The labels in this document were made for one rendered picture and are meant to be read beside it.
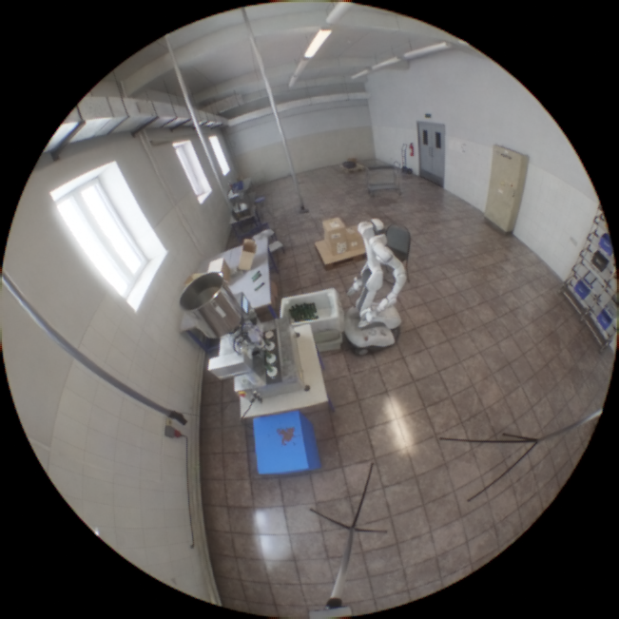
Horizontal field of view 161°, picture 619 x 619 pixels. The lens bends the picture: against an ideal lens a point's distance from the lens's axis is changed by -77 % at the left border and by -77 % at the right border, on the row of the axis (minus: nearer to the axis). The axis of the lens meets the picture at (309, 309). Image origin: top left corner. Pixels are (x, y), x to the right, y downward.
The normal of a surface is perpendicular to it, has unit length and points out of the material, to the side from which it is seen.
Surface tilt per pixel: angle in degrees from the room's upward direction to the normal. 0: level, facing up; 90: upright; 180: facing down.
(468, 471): 0
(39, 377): 90
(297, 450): 0
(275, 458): 0
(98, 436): 90
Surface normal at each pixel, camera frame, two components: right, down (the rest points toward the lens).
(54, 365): 0.96, -0.27
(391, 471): -0.22, -0.65
